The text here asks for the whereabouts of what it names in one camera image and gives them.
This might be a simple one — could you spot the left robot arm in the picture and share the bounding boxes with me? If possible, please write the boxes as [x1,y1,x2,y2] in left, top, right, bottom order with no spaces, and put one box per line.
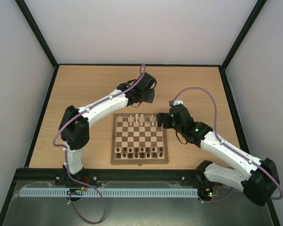
[53,72,157,175]

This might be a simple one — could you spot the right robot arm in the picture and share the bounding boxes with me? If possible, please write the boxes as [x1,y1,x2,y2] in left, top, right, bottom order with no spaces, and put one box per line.
[156,104,280,206]

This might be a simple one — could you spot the wooden chess board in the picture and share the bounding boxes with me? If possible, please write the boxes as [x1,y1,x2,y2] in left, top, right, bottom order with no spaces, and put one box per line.
[111,113,169,165]

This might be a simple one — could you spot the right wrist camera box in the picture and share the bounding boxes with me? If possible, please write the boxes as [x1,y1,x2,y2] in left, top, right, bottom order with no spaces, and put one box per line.
[169,99,183,106]

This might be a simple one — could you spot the black aluminium rail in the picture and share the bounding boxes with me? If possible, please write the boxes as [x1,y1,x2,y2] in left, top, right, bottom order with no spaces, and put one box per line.
[14,168,207,184]

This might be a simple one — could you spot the white slotted cable duct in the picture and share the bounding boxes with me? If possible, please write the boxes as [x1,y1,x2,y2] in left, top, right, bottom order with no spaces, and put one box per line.
[19,188,198,198]

